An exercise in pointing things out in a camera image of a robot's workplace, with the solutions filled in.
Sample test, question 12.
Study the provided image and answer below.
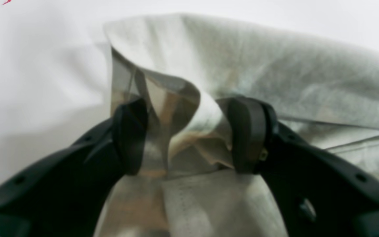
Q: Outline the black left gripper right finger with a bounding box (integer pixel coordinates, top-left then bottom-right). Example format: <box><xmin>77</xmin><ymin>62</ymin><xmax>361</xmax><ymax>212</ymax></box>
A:
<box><xmin>227</xmin><ymin>97</ymin><xmax>379</xmax><ymax>237</ymax></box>

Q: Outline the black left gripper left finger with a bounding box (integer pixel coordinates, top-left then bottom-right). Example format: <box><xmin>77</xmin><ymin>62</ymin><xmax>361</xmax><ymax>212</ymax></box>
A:
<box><xmin>0</xmin><ymin>97</ymin><xmax>148</xmax><ymax>237</ymax></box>

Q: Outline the beige grey T-shirt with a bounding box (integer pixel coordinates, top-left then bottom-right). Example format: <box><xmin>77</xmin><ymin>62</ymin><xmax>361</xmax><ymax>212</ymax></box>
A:
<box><xmin>100</xmin><ymin>14</ymin><xmax>379</xmax><ymax>237</ymax></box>

